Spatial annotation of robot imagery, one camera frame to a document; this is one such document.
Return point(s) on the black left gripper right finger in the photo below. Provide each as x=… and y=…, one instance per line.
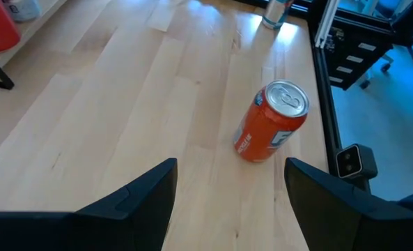
x=331, y=216

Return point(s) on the slim blue silver can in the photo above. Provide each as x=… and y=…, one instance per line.
x=276, y=15

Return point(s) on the black aluminium table frame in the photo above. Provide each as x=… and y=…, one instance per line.
x=326, y=115

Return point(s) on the black drawer cart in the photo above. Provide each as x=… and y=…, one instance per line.
x=352, y=45

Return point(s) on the red strawberry Fanta can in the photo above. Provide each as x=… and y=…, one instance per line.
x=265, y=132

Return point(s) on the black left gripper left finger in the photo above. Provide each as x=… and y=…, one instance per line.
x=122, y=223

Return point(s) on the silver aluminium bracket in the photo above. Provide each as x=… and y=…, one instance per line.
x=326, y=24

